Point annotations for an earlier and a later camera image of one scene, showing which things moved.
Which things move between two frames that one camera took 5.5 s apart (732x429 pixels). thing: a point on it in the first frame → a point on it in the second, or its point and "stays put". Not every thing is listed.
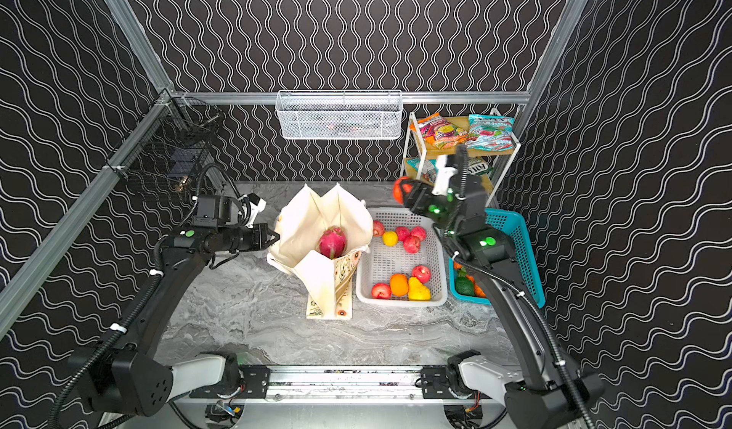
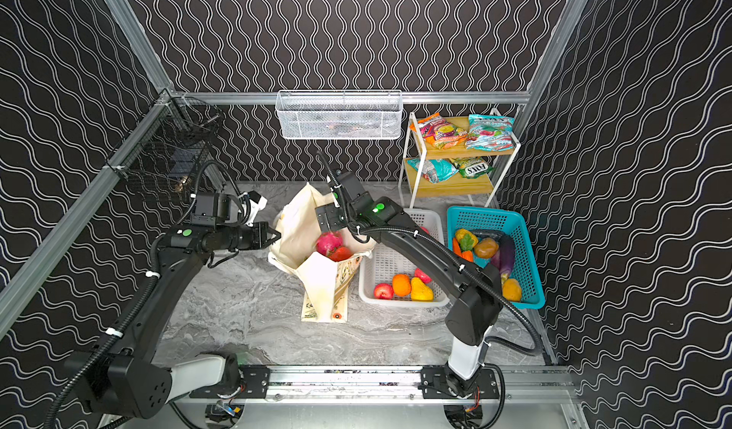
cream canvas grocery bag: x=294 y=245 stays put
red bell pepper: x=397 y=192 → x=340 y=254
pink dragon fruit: x=333 y=242 stays put
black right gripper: x=413 y=197 → x=330 y=217
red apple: x=422 y=273 stays put
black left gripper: x=261 y=238 stays put
